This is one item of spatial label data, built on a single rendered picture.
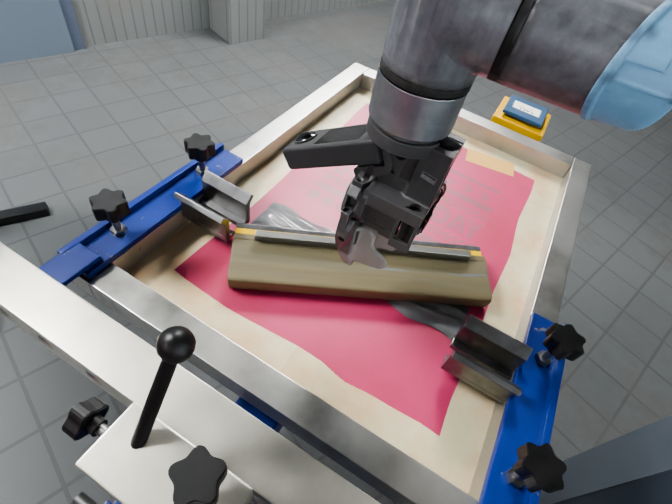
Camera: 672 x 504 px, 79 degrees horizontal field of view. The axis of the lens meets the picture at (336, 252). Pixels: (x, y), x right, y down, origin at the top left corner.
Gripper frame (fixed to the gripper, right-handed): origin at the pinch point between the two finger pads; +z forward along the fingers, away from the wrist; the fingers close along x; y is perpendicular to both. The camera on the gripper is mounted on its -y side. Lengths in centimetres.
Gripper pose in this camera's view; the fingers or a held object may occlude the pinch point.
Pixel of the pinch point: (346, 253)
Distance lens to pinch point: 51.5
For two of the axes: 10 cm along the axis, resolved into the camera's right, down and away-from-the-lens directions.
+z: -1.6, 6.3, 7.6
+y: 8.5, 4.7, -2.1
